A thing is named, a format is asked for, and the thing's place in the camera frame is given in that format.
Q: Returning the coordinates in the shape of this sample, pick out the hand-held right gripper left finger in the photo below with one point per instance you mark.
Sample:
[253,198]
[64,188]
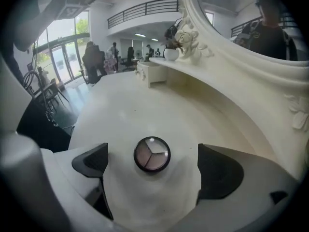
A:
[79,192]

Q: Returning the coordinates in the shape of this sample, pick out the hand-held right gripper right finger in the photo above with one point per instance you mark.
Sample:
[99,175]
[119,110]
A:
[236,202]

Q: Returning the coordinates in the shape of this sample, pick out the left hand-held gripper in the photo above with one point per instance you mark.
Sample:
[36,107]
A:
[70,12]

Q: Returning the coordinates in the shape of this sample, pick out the round three-shade eyeshadow compact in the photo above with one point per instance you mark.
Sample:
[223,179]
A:
[144,156]

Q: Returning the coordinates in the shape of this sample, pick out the white ornate dressing table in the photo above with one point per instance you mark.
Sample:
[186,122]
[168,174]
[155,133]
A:
[135,110]

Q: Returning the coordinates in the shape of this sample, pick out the small white drawer box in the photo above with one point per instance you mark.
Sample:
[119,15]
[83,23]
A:
[154,74]

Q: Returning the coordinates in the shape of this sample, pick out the person's left forearm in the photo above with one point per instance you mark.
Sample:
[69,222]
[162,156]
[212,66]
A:
[26,20]

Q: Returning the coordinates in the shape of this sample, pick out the large glass window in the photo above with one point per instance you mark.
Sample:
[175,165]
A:
[60,57]

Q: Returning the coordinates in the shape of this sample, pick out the pink patterned cloth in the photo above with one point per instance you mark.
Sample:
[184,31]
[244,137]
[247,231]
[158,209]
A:
[110,65]

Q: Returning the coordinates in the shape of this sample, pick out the long ceiling light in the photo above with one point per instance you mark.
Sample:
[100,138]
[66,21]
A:
[140,35]

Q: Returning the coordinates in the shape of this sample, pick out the black balcony railing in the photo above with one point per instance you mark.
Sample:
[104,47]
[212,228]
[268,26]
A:
[144,4]

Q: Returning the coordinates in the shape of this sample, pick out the black office chair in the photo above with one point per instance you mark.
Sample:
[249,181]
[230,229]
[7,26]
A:
[130,57]

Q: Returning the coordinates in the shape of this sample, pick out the dark chair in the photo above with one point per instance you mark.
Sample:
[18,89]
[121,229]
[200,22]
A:
[56,88]

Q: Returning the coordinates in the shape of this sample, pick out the pink flower in white pot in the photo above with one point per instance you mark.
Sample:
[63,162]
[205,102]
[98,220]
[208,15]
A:
[171,54]

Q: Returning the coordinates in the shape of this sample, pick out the white ornate oval mirror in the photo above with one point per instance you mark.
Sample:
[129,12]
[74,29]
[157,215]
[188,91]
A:
[241,64]

